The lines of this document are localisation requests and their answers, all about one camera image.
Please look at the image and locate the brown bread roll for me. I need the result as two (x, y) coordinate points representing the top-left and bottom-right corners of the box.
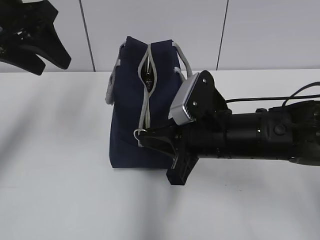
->
(141, 57), (154, 93)

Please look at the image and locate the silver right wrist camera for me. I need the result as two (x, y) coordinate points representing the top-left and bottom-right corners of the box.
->
(169, 70), (229, 126)

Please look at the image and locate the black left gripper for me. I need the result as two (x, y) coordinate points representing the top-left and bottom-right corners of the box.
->
(0, 0), (72, 76)

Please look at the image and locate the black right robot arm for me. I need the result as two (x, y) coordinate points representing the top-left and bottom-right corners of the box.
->
(138, 100), (320, 186)

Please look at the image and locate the navy blue lunch bag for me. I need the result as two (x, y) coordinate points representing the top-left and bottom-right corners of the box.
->
(105, 36), (193, 169)

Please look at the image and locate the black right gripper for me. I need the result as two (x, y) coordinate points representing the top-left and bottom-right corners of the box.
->
(138, 111), (283, 186)

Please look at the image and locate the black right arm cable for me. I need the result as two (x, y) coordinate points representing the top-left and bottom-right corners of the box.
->
(224, 81), (320, 108)

